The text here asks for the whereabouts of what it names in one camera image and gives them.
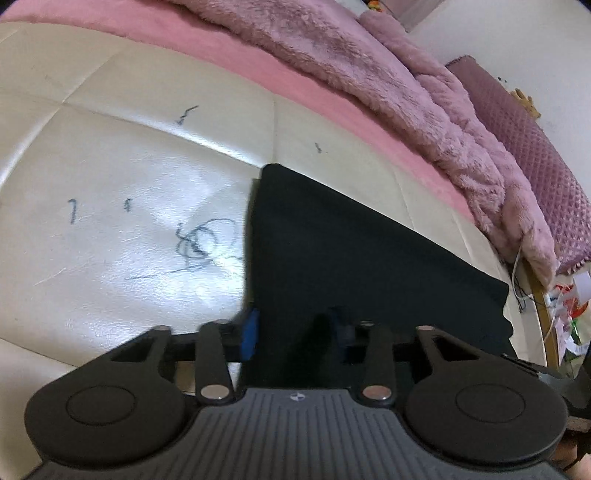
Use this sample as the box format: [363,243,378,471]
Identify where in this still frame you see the pink bed sheet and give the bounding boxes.
[0,0,476,224]

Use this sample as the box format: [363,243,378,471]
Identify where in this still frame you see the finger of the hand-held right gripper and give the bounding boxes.
[500,353,543,377]

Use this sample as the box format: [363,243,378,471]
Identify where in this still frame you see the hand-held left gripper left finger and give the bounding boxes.
[110,308,260,407]

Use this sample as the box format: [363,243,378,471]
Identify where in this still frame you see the black cable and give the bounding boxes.
[510,251,532,315]

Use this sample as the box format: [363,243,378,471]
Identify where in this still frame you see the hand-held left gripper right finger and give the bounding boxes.
[329,307,488,407]

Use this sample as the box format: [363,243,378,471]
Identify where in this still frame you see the yellow plush toy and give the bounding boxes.
[510,88,542,118]

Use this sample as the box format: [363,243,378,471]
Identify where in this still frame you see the mauve fluffy blanket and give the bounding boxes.
[164,0,558,282]

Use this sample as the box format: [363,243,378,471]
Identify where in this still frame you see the mauve quilted cushion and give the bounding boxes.
[445,55,591,274]

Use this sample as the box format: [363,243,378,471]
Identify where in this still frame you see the black pants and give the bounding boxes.
[238,163,514,391]

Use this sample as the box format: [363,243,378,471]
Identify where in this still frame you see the wooden bed frame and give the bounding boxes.
[531,276,561,367]

